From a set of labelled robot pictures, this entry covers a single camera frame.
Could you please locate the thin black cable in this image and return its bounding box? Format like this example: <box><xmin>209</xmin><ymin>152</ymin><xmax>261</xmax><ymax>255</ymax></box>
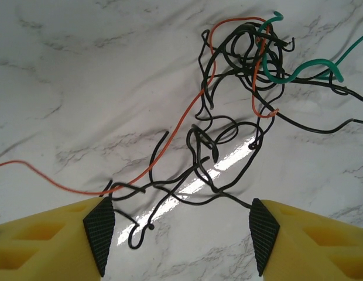
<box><xmin>282</xmin><ymin>77</ymin><xmax>363</xmax><ymax>103</ymax></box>
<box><xmin>187</xmin><ymin>119</ymin><xmax>266</xmax><ymax>210</ymax></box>
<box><xmin>111</xmin><ymin>181</ymin><xmax>217</xmax><ymax>249</ymax></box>
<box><xmin>198</xmin><ymin>23</ymin><xmax>296</xmax><ymax>111</ymax></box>

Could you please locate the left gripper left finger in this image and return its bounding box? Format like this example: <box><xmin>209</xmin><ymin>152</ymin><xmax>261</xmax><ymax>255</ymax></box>
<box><xmin>0</xmin><ymin>196</ymin><xmax>117</xmax><ymax>281</ymax></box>

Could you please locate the thin green cable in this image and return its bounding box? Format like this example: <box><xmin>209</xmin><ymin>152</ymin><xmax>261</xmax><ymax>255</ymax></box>
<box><xmin>254</xmin><ymin>11</ymin><xmax>345</xmax><ymax>85</ymax></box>
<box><xmin>319</xmin><ymin>30</ymin><xmax>363</xmax><ymax>81</ymax></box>

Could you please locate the thin orange cable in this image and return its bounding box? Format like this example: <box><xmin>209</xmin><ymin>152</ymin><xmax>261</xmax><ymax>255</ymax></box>
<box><xmin>0</xmin><ymin>16</ymin><xmax>280</xmax><ymax>196</ymax></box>

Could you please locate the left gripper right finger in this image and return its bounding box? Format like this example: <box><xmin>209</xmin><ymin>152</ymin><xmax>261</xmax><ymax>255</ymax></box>
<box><xmin>248</xmin><ymin>198</ymin><xmax>363</xmax><ymax>281</ymax></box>

